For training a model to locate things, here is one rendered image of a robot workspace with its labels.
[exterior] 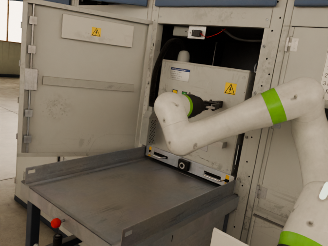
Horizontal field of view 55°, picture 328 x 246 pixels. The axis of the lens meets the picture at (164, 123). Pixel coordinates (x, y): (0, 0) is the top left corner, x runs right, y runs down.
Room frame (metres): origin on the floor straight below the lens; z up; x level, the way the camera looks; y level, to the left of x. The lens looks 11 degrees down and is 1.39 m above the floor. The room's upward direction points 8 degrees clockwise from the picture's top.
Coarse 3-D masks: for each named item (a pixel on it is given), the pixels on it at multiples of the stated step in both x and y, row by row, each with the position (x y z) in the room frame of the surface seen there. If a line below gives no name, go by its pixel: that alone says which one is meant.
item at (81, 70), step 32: (32, 0) 1.47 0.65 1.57; (32, 32) 1.47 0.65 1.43; (64, 32) 1.53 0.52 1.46; (96, 32) 1.59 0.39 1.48; (128, 32) 1.66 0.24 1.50; (32, 64) 1.50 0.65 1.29; (64, 64) 1.56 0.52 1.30; (96, 64) 1.62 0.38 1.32; (128, 64) 1.70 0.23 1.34; (32, 96) 1.50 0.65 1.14; (64, 96) 1.56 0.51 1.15; (96, 96) 1.63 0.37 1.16; (128, 96) 1.70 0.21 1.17; (32, 128) 1.50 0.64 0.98; (64, 128) 1.57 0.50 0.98; (96, 128) 1.64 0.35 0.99; (128, 128) 1.71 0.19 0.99
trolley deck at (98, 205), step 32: (32, 192) 1.11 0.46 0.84; (64, 192) 1.12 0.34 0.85; (96, 192) 1.16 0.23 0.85; (128, 192) 1.20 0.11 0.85; (160, 192) 1.24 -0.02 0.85; (192, 192) 1.29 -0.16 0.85; (64, 224) 0.97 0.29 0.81; (96, 224) 0.93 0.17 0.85; (128, 224) 0.96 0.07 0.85; (192, 224) 1.03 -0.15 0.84
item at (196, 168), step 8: (160, 152) 1.61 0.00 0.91; (168, 152) 1.58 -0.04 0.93; (160, 160) 1.61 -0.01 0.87; (168, 160) 1.57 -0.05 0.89; (176, 160) 1.54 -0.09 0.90; (192, 168) 1.48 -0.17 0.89; (200, 168) 1.45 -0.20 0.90; (208, 168) 1.42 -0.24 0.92; (200, 176) 1.45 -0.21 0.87; (216, 176) 1.39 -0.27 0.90; (232, 176) 1.34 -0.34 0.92
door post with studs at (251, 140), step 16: (272, 16) 1.32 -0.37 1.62; (272, 32) 1.31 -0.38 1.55; (272, 48) 1.30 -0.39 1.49; (272, 64) 1.29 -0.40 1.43; (256, 80) 1.33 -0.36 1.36; (256, 144) 1.30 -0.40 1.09; (240, 160) 1.34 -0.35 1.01; (240, 176) 1.33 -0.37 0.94; (240, 192) 1.31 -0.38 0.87; (240, 208) 1.31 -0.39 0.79; (240, 224) 1.30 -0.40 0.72
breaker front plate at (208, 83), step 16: (176, 64) 1.61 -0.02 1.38; (192, 64) 1.55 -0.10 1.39; (160, 80) 1.67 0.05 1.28; (176, 80) 1.60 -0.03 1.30; (192, 80) 1.54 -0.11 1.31; (208, 80) 1.48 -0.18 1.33; (224, 80) 1.43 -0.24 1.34; (240, 80) 1.38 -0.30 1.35; (208, 96) 1.47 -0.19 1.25; (224, 96) 1.42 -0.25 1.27; (240, 96) 1.38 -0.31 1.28; (208, 112) 1.47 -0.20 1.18; (160, 144) 1.63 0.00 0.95; (192, 160) 1.50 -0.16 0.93; (208, 160) 1.44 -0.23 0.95; (224, 160) 1.39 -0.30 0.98
